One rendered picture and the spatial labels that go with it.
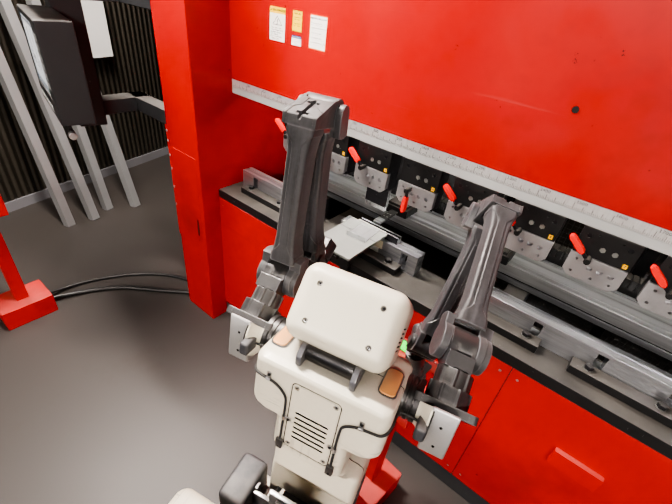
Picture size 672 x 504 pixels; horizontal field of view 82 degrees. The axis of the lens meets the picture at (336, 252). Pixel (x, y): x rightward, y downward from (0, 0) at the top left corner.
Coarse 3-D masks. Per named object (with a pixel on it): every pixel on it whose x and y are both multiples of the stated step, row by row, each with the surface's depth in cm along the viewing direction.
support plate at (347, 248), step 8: (344, 224) 161; (352, 224) 162; (328, 232) 155; (336, 232) 156; (344, 232) 156; (336, 240) 151; (344, 240) 151; (352, 240) 152; (368, 240) 153; (376, 240) 154; (336, 248) 146; (344, 248) 147; (352, 248) 148; (360, 248) 148; (344, 256) 143; (352, 256) 143
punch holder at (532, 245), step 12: (528, 204) 117; (528, 216) 119; (540, 216) 116; (552, 216) 114; (528, 228) 120; (540, 228) 118; (552, 228) 116; (516, 240) 124; (528, 240) 121; (540, 240) 119; (552, 240) 117; (528, 252) 123; (540, 252) 120
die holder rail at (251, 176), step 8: (248, 168) 204; (248, 176) 201; (256, 176) 197; (264, 176) 198; (248, 184) 203; (256, 184) 202; (264, 184) 195; (272, 184) 191; (280, 184) 193; (264, 192) 198; (272, 192) 194; (280, 192) 190
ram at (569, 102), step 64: (256, 0) 152; (320, 0) 135; (384, 0) 121; (448, 0) 110; (512, 0) 100; (576, 0) 92; (640, 0) 86; (256, 64) 166; (320, 64) 145; (384, 64) 129; (448, 64) 116; (512, 64) 106; (576, 64) 97; (640, 64) 90; (384, 128) 138; (448, 128) 124; (512, 128) 112; (576, 128) 102; (640, 128) 94; (512, 192) 119; (576, 192) 108; (640, 192) 99
